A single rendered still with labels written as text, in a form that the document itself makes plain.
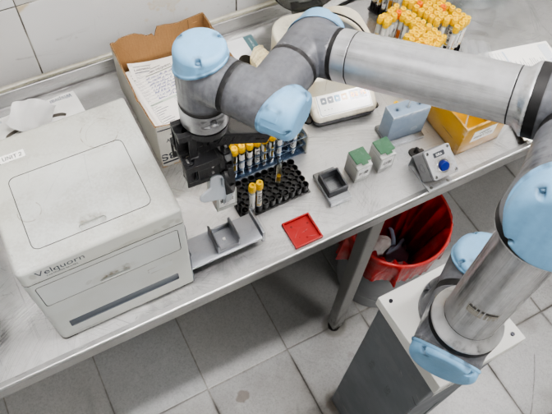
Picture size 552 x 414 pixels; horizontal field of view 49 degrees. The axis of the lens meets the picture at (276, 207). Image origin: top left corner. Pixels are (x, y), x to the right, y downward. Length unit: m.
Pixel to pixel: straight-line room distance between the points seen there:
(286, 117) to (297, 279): 1.51
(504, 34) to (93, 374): 1.66
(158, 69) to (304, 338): 1.09
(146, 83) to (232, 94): 0.73
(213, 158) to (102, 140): 0.24
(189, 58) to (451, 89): 0.33
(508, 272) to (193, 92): 0.46
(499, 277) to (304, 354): 1.40
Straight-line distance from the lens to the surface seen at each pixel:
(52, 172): 1.09
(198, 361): 2.13
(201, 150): 0.96
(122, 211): 1.02
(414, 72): 0.81
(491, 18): 1.90
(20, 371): 1.28
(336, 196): 1.37
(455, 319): 0.95
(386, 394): 1.57
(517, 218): 0.68
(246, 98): 0.79
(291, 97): 0.78
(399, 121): 1.44
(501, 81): 0.79
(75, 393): 2.17
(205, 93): 0.81
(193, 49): 0.81
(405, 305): 1.26
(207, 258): 1.25
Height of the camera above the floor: 2.04
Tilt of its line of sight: 59 degrees down
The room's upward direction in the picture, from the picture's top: 5 degrees clockwise
